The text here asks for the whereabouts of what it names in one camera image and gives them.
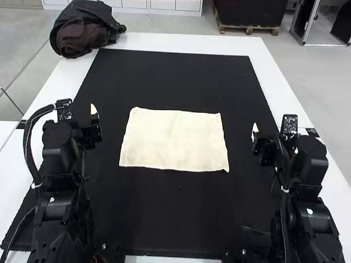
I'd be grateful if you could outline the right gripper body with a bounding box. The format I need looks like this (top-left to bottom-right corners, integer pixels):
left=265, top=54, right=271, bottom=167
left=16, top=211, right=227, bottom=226
left=252, top=132, right=284, bottom=167

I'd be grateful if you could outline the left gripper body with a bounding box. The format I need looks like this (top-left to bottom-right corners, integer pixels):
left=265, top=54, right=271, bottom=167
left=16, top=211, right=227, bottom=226
left=79, top=113, right=104, bottom=151

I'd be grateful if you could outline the pale towel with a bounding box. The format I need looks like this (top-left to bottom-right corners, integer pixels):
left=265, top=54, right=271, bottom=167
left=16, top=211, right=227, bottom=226
left=118, top=106, right=230, bottom=174

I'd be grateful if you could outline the black jacket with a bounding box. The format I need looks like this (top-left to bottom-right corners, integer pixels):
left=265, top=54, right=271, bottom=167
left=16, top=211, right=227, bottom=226
left=49, top=0, right=128, bottom=60

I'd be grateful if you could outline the black mat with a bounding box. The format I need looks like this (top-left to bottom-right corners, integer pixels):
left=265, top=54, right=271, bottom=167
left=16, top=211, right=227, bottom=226
left=0, top=48, right=278, bottom=251

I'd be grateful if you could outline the wooden pallet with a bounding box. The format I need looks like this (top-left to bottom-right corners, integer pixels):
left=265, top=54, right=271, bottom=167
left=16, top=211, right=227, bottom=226
left=217, top=22, right=281, bottom=36

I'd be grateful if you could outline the grey cupboard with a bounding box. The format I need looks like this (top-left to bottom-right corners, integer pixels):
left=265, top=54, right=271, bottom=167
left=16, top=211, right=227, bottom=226
left=40, top=0, right=205, bottom=16

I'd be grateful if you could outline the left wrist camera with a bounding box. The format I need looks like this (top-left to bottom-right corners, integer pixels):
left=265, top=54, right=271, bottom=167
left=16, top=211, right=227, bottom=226
left=55, top=99, right=76, bottom=122

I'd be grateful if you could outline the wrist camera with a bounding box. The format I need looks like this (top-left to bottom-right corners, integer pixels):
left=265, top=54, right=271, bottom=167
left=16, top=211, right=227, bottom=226
left=55, top=99, right=76, bottom=122
left=281, top=113, right=298, bottom=136

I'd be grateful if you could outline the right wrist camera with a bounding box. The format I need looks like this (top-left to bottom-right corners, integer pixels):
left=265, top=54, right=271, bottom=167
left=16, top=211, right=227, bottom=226
left=281, top=113, right=298, bottom=136

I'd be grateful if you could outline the black cable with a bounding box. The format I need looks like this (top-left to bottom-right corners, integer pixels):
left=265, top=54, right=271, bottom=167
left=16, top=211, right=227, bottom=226
left=22, top=103, right=60, bottom=190

